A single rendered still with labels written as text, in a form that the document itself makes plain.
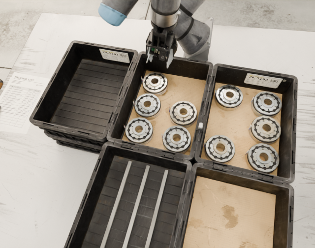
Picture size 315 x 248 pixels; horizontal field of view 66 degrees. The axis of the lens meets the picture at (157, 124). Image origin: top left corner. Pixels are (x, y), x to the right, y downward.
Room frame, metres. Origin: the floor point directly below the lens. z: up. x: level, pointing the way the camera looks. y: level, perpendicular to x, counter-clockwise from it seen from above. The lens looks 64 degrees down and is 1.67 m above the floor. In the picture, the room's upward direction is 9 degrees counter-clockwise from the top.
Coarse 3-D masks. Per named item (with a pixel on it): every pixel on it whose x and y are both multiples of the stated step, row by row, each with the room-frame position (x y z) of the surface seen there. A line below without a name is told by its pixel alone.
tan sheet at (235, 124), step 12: (216, 84) 0.55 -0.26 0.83; (228, 96) 0.48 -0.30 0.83; (252, 96) 0.46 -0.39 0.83; (216, 108) 0.44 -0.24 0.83; (240, 108) 0.42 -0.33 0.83; (216, 120) 0.39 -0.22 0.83; (228, 120) 0.38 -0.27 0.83; (240, 120) 0.37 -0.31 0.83; (252, 120) 0.36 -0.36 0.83; (276, 120) 0.35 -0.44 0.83; (216, 132) 0.34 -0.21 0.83; (228, 132) 0.33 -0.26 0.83; (240, 132) 0.32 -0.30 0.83; (240, 144) 0.28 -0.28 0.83; (252, 144) 0.27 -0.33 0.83; (276, 144) 0.26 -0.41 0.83; (204, 156) 0.25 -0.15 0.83; (240, 156) 0.23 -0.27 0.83; (276, 168) 0.17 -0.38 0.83
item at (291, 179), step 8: (216, 64) 0.57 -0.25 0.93; (224, 64) 0.56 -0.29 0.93; (216, 72) 0.53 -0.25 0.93; (256, 72) 0.51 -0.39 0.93; (264, 72) 0.50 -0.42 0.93; (272, 72) 0.49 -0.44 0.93; (296, 80) 0.45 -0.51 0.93; (296, 88) 0.41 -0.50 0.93; (208, 96) 0.44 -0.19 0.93; (296, 96) 0.38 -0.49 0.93; (208, 104) 0.41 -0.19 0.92; (296, 104) 0.35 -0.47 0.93; (296, 112) 0.32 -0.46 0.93; (296, 120) 0.30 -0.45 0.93; (200, 136) 0.29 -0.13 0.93; (200, 144) 0.27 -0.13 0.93; (200, 160) 0.21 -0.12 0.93; (208, 160) 0.21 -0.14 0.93; (224, 168) 0.18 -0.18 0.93; (232, 168) 0.17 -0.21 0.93; (240, 168) 0.17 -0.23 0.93; (264, 176) 0.13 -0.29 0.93; (272, 176) 0.13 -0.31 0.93
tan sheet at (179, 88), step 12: (168, 84) 0.58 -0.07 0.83; (180, 84) 0.58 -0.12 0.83; (192, 84) 0.57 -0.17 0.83; (204, 84) 0.56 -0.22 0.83; (168, 96) 0.53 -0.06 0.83; (180, 96) 0.52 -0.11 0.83; (192, 96) 0.51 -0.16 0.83; (168, 108) 0.47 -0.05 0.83; (156, 120) 0.43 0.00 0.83; (168, 120) 0.42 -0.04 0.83; (156, 132) 0.38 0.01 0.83; (192, 132) 0.35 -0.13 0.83; (156, 144) 0.33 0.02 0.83
